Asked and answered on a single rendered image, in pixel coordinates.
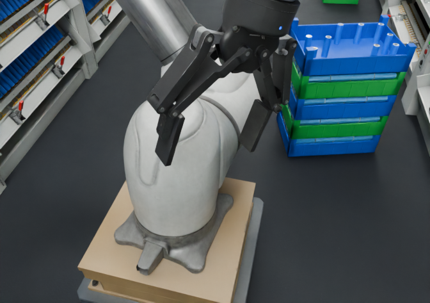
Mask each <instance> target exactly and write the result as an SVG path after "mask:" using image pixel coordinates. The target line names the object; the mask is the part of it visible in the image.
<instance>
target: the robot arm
mask: <svg viewBox="0 0 430 303"><path fill-rule="evenodd" d="M116 1H117V3H118V4H119V5H120V7H121V8H122V10H123V11H124V12H125V14H126V15H127V16H128V18H129V19H130V20H131V22H132V23H133V24H134V26H135V27H136V29H137V30H138V31H139V33H140V34H141V36H142V37H143V38H144V39H145V41H146V42H147V44H148V45H149V46H150V48H151V49H152V50H153V52H154V53H155V54H156V56H157V57H158V58H159V60H160V61H161V63H162V64H163V66H162V67H161V79H160V80H159V81H158V83H157V84H156V86H155V87H154V88H153V89H152V91H151V92H150V93H149V95H148V96H147V100H146V101H145V102H144V103H143V104H141V105H140V106H139V108H138V109H137V110H136V111H135V113H134V115H133V116H132V118H131V120H130V122H129V125H128V127H127V130H126V134H125V139H124V145H123V160H124V167H125V176H126V181H127V187H128V191H129V195H130V198H131V202H132V205H133V208H134V209H133V211H132V213H131V214H130V215H129V217H128V218H127V220H126V221H125V222H124V223H123V224H122V225H121V226H120V227H118V228H117V229H116V231H115V233H114V237H115V242H117V244H119V245H130V246H133V247H136V248H139V249H141V250H143V251H142V253H141V256H140V258H139V261H138V264H137V266H136V269H137V271H139V272H140V273H141V274H143V275H145V276H147V275H150V274H151V272H152V271H153V270H154V268H155V267H156V266H157V265H158V264H159V262H160V261H161V260H162V258H164V259H167V260H170V261H172V262H174V263H177V264H180V265H182V266H183V267H184V268H186V269H187V270H188V271H189V272H191V273H192V274H199V273H200V272H202V271H203V270H204V268H205V260H206V256H207V253H208V251H209V249H210V247H211V245H212V242H213V240H214V238H215V236H216V234H217V232H218V229H219V227H220V225H221V223H222V221H223V219H224V217H225V215H226V213H227V212H228V211H229V210H230V209H231V208H232V207H233V204H234V200H233V197H232V196H231V195H229V194H226V193H218V190H219V188H221V186H222V184H223V182H224V179H225V176H226V174H227V172H228V169H229V167H230V165H231V162H232V160H233V158H234V156H235V154H236V153H237V151H238V150H239V149H240V148H241V147H242V146H244V147H245V148H246V149H247V150H248V151H249V152H254V151H255V148H256V146H257V144H258V142H259V140H260V137H261V135H262V133H263V130H264V128H265V126H266V125H267V123H268V120H269V118H270V116H271V114H272V112H273V111H274V112H275V113H280V112H281V110H282V107H281V106H280V104H283V105H284V106H285V105H287V104H288V103H289V101H290V92H291V76H292V59H293V56H294V53H295V50H296V47H297V45H298V41H297V40H295V39H294V38H292V37H290V36H289V35H288V32H289V30H290V27H291V25H292V22H293V20H294V18H295V15H296V13H297V10H298V8H299V6H300V2H299V1H298V0H225V1H224V4H223V7H222V13H223V20H222V23H221V26H220V27H219V28H218V29H217V31H213V30H210V29H206V28H205V27H203V26H202V25H201V24H198V23H197V22H196V21H195V19H194V17H193V16H192V15H191V13H190V12H189V10H188V9H187V7H186V6H185V4H184V3H183V1H182V0H116ZM271 55H273V70H272V67H271V62H270V59H269V58H270V56H271ZM271 73H272V76H271Z"/></svg>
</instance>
